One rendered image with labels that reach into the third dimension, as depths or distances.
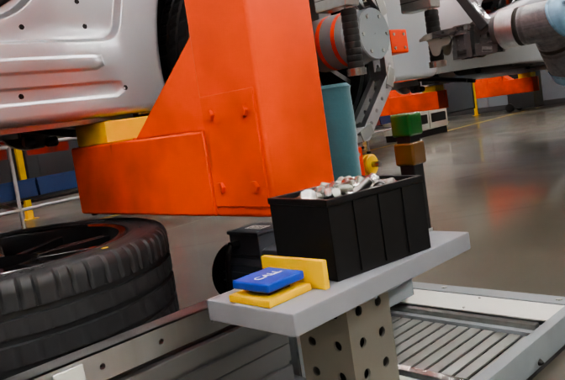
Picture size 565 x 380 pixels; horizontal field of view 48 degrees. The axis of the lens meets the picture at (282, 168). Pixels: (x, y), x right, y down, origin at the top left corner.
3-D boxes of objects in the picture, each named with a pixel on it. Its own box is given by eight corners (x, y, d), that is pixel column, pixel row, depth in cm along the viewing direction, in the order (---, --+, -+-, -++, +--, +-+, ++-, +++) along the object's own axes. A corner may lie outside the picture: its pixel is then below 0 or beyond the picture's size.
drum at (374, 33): (332, 72, 178) (325, 22, 177) (396, 60, 163) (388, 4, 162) (298, 76, 168) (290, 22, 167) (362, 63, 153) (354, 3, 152)
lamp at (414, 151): (408, 163, 114) (405, 140, 113) (427, 162, 111) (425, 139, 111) (395, 166, 111) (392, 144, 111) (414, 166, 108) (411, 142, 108)
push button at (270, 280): (270, 281, 91) (268, 266, 91) (306, 286, 86) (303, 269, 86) (233, 296, 86) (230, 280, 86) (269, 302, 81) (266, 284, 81)
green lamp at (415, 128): (404, 135, 113) (401, 113, 113) (424, 134, 110) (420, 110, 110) (391, 138, 111) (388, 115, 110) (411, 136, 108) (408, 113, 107)
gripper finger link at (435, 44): (416, 59, 164) (451, 53, 159) (414, 36, 164) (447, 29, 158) (422, 59, 167) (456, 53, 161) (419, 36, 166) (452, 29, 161)
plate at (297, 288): (271, 284, 92) (270, 277, 92) (312, 290, 86) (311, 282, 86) (229, 302, 86) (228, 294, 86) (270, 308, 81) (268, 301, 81)
